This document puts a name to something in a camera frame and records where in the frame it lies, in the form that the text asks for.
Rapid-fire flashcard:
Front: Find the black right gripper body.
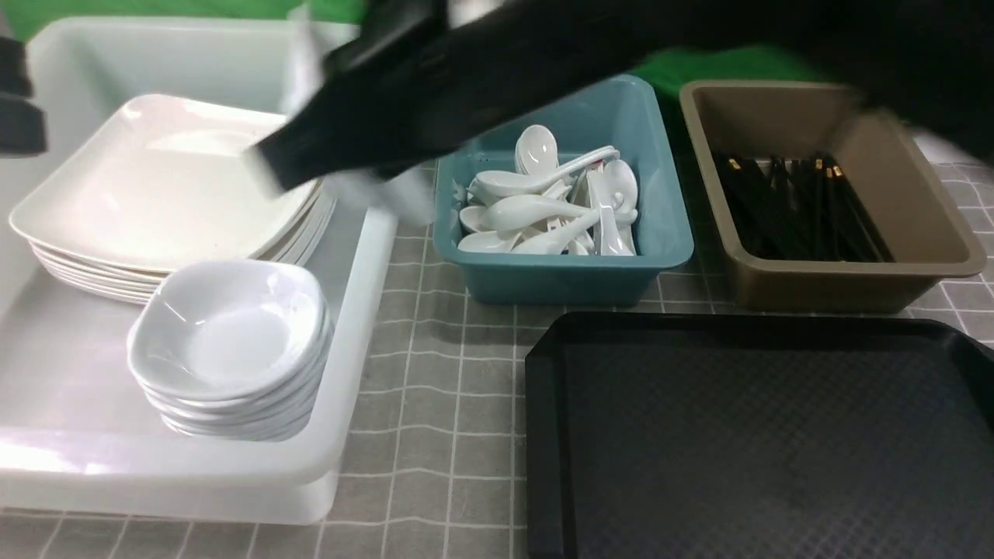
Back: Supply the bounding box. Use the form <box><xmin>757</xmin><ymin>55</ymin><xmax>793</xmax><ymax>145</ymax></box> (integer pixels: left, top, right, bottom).
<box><xmin>252</xmin><ymin>1</ymin><xmax>544</xmax><ymax>191</ymax></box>

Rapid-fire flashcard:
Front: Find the white ceramic soup spoon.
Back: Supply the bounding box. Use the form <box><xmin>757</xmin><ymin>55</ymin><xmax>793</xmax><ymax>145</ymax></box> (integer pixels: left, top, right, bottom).
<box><xmin>472</xmin><ymin>146</ymin><xmax>619</xmax><ymax>197</ymax></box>

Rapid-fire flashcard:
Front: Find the white shallow bowl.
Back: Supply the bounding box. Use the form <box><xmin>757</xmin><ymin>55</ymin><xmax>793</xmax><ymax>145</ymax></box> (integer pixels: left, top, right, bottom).
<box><xmin>127</xmin><ymin>259</ymin><xmax>334</xmax><ymax>402</ymax></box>

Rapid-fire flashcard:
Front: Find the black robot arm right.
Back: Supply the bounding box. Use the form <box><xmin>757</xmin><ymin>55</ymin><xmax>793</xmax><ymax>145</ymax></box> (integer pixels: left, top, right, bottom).
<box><xmin>253</xmin><ymin>1</ymin><xmax>993</xmax><ymax>191</ymax></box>

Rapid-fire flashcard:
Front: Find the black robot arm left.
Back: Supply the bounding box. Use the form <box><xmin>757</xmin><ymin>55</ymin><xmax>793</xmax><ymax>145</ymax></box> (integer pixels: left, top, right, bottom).
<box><xmin>1</xmin><ymin>34</ymin><xmax>47</xmax><ymax>158</ymax></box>

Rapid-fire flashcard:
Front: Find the pile of white spoons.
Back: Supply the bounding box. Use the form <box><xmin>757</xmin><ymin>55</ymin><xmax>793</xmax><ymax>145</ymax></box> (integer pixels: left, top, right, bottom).
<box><xmin>457</xmin><ymin>125</ymin><xmax>639</xmax><ymax>255</ymax></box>

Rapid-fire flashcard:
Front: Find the teal plastic bin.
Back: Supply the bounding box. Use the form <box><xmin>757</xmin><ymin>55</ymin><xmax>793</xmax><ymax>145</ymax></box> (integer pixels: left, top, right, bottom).
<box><xmin>433</xmin><ymin>75</ymin><xmax>693</xmax><ymax>307</ymax></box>

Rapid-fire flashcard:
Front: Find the green backdrop cloth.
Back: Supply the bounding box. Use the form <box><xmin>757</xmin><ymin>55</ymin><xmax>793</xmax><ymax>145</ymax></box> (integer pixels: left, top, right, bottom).
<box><xmin>2</xmin><ymin>1</ymin><xmax>825</xmax><ymax>98</ymax></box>

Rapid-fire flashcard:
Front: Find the stack of white square plates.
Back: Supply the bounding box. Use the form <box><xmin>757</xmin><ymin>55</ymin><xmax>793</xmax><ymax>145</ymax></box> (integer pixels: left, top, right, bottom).
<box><xmin>8</xmin><ymin>93</ymin><xmax>339</xmax><ymax>307</ymax></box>

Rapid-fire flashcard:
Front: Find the stack of white bowls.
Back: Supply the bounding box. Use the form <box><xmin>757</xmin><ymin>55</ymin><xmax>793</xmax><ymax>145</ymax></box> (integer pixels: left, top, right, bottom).
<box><xmin>127</xmin><ymin>259</ymin><xmax>334</xmax><ymax>442</ymax></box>

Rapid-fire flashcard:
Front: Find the bundle of black chopsticks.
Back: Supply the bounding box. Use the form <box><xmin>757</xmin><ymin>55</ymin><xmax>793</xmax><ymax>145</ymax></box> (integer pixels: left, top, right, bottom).
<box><xmin>711</xmin><ymin>151</ymin><xmax>895</xmax><ymax>264</ymax></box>

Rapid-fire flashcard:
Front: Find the grey checked tablecloth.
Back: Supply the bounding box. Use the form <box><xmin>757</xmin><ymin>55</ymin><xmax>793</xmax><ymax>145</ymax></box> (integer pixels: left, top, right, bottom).
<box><xmin>0</xmin><ymin>148</ymin><xmax>994</xmax><ymax>559</ymax></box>

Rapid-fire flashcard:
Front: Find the brown plastic bin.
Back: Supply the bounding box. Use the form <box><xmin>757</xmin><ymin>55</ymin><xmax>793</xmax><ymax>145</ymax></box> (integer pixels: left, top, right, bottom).
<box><xmin>680</xmin><ymin>79</ymin><xmax>987</xmax><ymax>314</ymax></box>

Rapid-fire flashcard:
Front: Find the black serving tray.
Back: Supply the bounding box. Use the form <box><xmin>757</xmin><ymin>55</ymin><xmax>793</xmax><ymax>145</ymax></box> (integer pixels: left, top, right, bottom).
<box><xmin>525</xmin><ymin>312</ymin><xmax>993</xmax><ymax>558</ymax></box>

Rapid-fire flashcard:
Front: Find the large white plastic tub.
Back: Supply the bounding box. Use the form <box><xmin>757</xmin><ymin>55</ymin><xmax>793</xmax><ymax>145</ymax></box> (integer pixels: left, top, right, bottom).
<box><xmin>1</xmin><ymin>17</ymin><xmax>397</xmax><ymax>525</ymax></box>

